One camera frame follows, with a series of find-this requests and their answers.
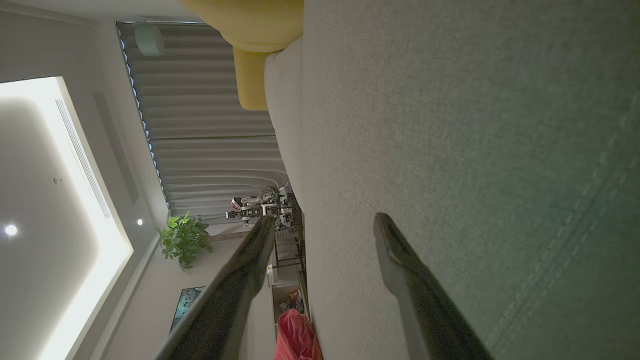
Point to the yellow sofa back cushion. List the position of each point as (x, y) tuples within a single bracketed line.
[(250, 25), (252, 85)]

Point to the grey fabric sofa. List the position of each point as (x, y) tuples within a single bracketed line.
[(475, 150)]

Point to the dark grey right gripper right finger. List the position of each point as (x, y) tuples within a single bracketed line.
[(420, 310)]

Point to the dark framed wall picture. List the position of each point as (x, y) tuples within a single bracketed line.
[(187, 305)]

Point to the grey pleated curtain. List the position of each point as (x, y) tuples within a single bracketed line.
[(200, 125)]

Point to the long ceiling air vent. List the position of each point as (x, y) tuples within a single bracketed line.
[(82, 157)]

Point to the round pale ceiling device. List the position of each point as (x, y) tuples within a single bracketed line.
[(149, 40)]

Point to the red garment with white stripe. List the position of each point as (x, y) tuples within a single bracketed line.
[(295, 335)]

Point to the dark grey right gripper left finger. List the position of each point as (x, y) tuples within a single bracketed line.
[(225, 310)]

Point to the green potted plant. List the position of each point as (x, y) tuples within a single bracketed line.
[(185, 240)]

